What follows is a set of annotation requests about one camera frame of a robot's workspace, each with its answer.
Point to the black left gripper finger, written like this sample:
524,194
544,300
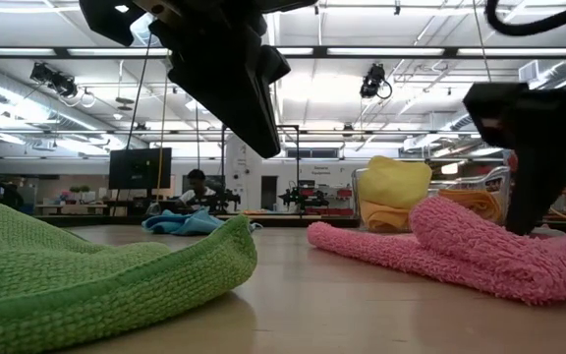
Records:
234,88
275,64

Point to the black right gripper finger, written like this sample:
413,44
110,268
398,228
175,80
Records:
538,187

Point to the pink microfiber towel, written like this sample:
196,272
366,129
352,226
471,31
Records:
460,246

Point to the yellow microfiber towel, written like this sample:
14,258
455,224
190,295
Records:
396,182

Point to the blue microfiber towel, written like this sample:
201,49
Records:
185,223

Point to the green microfiber towel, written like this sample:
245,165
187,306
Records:
91,285

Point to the clear plastic bin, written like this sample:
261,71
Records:
501,184

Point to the dark screen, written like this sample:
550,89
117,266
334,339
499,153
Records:
216,181

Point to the person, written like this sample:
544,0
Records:
195,186

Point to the dark ceiling disc fixture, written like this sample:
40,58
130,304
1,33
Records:
125,100

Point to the black monitor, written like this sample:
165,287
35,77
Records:
138,169

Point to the rig light bar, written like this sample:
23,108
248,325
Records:
411,51

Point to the small potted plant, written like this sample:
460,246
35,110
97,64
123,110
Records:
73,192
85,191

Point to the long background table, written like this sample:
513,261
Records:
72,209

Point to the black background rig frame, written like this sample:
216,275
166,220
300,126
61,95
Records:
297,147

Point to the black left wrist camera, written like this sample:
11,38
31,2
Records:
111,17

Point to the black hanging camera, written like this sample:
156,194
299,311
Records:
372,81

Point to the black metal rig frame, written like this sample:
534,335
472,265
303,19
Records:
288,222

